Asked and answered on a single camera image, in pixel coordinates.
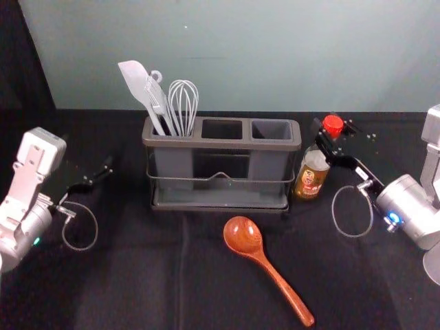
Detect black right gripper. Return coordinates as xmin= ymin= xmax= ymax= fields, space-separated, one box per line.
xmin=311 ymin=118 xmax=385 ymax=200

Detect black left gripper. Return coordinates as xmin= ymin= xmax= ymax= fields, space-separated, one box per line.
xmin=54 ymin=155 xmax=115 ymax=208

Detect red capped sauce bottle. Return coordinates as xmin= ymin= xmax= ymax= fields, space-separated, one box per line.
xmin=291 ymin=114 xmax=345 ymax=202

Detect grey kitchen tongs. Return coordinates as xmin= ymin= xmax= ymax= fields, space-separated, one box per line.
xmin=144 ymin=69 xmax=177 ymax=137

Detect grey silicone spatula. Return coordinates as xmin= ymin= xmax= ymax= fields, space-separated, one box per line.
xmin=118 ymin=60 xmax=166 ymax=137

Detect black table cloth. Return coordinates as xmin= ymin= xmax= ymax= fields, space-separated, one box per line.
xmin=0 ymin=108 xmax=440 ymax=330

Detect dark grey plastic rack bin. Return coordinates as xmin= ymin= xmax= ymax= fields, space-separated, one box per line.
xmin=192 ymin=119 xmax=251 ymax=182

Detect grey plastic drip tray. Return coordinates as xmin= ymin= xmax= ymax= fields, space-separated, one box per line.
xmin=152 ymin=187 xmax=288 ymax=210

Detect brown wooden spoon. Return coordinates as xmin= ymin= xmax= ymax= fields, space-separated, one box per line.
xmin=223 ymin=215 xmax=316 ymax=328

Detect black hanging backdrop cloth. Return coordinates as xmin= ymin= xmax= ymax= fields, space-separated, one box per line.
xmin=0 ymin=0 xmax=56 ymax=111

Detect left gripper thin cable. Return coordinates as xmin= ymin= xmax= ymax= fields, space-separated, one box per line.
xmin=55 ymin=200 xmax=99 ymax=252

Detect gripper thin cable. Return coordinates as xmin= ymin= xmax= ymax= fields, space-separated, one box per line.
xmin=331 ymin=179 xmax=375 ymax=239
xmin=55 ymin=200 xmax=99 ymax=252

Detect right gripper thin cable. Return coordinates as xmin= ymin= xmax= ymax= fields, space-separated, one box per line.
xmin=331 ymin=179 xmax=375 ymax=239

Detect grey wire whisk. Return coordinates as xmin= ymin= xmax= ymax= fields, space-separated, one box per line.
xmin=168 ymin=79 xmax=200 ymax=138

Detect black wire utensil rack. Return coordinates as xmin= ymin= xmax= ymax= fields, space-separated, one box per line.
xmin=142 ymin=115 xmax=303 ymax=221

